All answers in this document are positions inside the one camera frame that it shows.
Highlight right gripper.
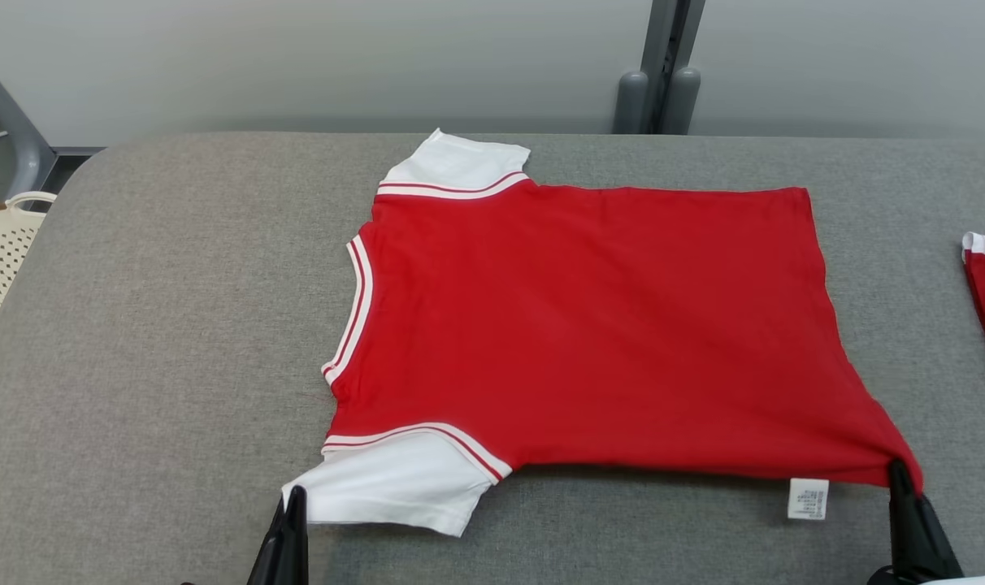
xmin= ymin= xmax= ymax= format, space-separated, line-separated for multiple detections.
xmin=866 ymin=459 xmax=985 ymax=585

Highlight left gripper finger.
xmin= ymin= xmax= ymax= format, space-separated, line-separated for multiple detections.
xmin=246 ymin=496 xmax=288 ymax=585
xmin=284 ymin=485 xmax=310 ymax=585

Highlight red jersey shirt white sleeves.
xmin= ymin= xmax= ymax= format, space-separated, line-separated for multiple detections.
xmin=281 ymin=128 xmax=924 ymax=539

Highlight grey metal frame leg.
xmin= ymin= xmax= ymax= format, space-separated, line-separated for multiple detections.
xmin=0 ymin=67 xmax=107 ymax=200

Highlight grey partition post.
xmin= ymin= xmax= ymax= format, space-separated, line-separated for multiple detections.
xmin=613 ymin=0 xmax=706 ymax=136

